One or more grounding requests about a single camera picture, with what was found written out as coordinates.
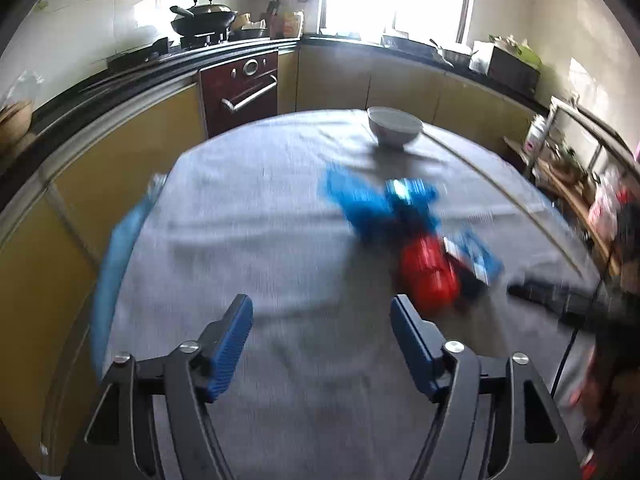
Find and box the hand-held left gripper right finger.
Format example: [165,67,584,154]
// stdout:
[390,294,558,480]

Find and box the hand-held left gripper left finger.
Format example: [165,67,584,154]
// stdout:
[82,294,254,480]

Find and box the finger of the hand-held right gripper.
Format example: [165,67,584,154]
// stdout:
[507,280,576,313]

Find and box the blue white cardboard box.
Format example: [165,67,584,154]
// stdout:
[445,230,505,286]

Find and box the red plastic bag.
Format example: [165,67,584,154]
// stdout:
[398,232,461,311]

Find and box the blue plastic bag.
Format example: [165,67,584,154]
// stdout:
[322,167,441,241]

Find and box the pink plastic bag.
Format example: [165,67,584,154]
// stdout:
[587,167,621,231]

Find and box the grey tablecloth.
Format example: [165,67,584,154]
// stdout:
[92,108,608,480]

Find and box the blue plastic table sheet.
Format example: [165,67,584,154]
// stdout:
[90,175,168,371]

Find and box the long thin wooden stick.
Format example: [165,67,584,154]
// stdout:
[422,132,601,281]

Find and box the metal shelf rack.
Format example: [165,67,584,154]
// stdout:
[505,95,640,281]

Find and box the white bowl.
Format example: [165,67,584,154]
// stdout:
[366,106,423,149]

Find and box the black microwave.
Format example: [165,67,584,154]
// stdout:
[472,40,541,96]

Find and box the green bag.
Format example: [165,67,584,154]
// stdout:
[490,35,543,68]

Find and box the round metal basin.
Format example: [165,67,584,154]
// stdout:
[435,42,476,66]

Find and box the dark red oven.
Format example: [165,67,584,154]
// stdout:
[199,50,279,138]

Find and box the flat metal basin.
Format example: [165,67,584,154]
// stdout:
[382,32,436,53]

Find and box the black kitchen countertop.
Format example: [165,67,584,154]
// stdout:
[0,35,548,176]

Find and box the black gas stove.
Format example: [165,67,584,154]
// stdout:
[106,30,233,68]

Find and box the brown clay pot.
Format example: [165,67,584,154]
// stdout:
[0,100,35,151]

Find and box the clear plastic bag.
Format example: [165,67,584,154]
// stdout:
[0,71,43,111]

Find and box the knife block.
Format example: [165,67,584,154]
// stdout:
[266,0,283,38]

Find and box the black wok with lid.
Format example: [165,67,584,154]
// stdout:
[170,0,238,37]

